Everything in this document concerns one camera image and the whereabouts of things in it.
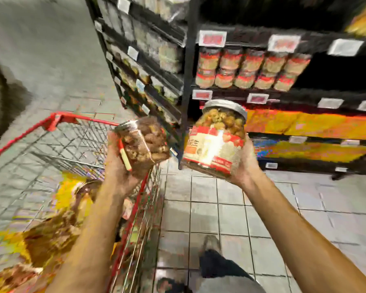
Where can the person's right forearm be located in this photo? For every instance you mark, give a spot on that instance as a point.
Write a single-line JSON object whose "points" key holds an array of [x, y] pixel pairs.
{"points": [[305, 241]]}

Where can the long orange yellow box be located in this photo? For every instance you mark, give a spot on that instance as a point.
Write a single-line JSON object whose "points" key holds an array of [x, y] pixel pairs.
{"points": [[329, 126]]}

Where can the person's dark trousers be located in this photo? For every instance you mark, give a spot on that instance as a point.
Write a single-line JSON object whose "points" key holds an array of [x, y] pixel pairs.
{"points": [[222, 265]]}

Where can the person's left hand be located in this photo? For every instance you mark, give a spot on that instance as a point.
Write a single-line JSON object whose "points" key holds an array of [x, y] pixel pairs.
{"points": [[116, 171]]}

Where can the large white price tag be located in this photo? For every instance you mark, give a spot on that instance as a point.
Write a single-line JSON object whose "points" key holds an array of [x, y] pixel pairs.
{"points": [[212, 38], [345, 47], [284, 44]]}

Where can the colourful stocked shelving unit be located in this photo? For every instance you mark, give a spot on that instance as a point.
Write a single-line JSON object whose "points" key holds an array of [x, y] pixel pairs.
{"points": [[158, 58]]}

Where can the flat blue box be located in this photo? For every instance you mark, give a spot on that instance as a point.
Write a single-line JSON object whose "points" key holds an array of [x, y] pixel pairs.
{"points": [[271, 149]]}

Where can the person's shoe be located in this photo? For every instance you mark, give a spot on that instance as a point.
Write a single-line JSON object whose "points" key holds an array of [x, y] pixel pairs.
{"points": [[171, 285], [211, 243]]}

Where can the yellow nut bag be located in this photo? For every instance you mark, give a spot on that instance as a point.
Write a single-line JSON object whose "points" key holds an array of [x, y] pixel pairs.
{"points": [[68, 191]]}

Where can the pile of snacks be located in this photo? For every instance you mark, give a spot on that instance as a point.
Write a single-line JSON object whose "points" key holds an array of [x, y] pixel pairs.
{"points": [[55, 241]]}

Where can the person's right hand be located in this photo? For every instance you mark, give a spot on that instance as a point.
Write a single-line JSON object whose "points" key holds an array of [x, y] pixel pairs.
{"points": [[249, 167]]}

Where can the red-label clear nut jar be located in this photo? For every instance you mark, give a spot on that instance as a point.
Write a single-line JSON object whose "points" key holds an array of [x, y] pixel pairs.
{"points": [[143, 146]]}

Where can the peanut jar red label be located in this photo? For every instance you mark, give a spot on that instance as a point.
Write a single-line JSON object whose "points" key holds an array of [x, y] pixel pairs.
{"points": [[213, 146]]}

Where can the person's left forearm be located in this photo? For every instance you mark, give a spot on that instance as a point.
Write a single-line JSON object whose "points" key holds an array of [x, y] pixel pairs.
{"points": [[91, 253]]}

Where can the black metal store shelf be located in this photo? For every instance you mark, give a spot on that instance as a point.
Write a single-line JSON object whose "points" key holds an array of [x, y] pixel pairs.
{"points": [[229, 94]]}

